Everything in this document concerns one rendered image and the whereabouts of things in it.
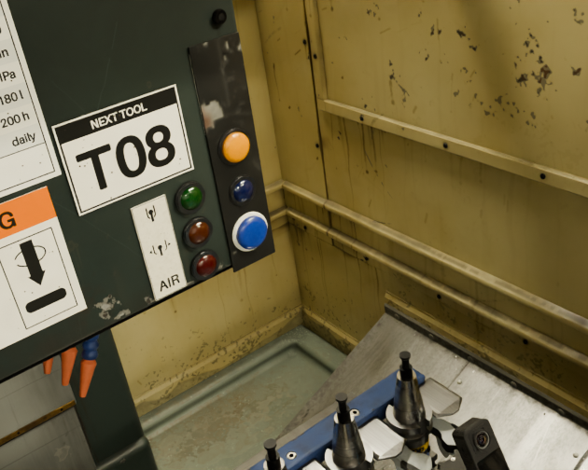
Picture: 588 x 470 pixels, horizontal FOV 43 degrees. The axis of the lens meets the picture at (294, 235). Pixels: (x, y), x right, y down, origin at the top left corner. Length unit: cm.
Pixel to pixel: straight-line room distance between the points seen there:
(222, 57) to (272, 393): 158
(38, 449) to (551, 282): 99
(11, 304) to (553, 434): 122
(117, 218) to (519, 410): 119
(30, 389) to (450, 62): 94
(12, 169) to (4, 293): 9
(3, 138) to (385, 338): 140
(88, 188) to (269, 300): 161
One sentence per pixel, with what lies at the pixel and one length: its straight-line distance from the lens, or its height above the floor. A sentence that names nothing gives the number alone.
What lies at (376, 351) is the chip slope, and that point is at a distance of 181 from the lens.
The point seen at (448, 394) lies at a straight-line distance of 110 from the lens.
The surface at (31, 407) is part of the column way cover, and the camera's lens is 142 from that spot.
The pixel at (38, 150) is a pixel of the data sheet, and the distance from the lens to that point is 54.
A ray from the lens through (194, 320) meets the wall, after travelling 202.
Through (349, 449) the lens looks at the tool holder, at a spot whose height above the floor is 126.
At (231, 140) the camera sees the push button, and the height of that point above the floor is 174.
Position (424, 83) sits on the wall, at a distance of 147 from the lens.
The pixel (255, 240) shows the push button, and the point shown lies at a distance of 64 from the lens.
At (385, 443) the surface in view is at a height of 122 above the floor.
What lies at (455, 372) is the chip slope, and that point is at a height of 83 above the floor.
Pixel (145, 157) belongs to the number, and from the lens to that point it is 57.
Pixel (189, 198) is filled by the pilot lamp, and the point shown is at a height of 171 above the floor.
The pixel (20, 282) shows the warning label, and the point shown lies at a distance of 57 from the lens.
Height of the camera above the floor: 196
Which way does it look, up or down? 30 degrees down
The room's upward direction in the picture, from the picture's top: 9 degrees counter-clockwise
